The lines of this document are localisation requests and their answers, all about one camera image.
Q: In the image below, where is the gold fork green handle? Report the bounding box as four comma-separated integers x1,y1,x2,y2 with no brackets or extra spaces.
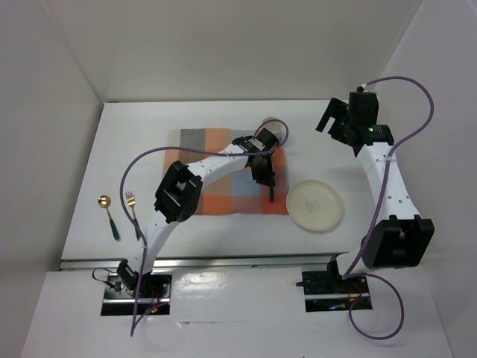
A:
125,192,138,227

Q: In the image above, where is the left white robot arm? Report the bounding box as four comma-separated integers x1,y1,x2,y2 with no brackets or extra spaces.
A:
117,144,276,298

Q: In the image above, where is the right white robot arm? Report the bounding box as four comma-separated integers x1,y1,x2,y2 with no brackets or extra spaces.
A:
316,91,435,292

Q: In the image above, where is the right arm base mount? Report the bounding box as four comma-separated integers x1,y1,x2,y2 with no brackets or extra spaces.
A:
295,270,373,313

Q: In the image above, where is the front aluminium rail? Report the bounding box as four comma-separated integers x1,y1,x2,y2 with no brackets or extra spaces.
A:
59,254,335,271

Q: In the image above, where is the checkered orange blue cloth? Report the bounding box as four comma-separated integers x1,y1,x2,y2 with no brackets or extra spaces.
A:
167,128,289,216

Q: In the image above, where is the cream round plate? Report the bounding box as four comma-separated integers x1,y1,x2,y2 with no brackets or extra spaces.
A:
285,180,344,232

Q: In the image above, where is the blue mug cream inside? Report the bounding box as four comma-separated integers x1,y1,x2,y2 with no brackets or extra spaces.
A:
262,117,286,141

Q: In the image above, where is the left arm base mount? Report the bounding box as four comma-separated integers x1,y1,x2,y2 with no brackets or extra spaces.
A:
92,268,172,316

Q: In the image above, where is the gold spoon green handle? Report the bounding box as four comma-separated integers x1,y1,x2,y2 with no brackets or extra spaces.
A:
98,195,120,241

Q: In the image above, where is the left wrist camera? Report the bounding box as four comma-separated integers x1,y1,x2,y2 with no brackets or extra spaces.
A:
232,128,279,153

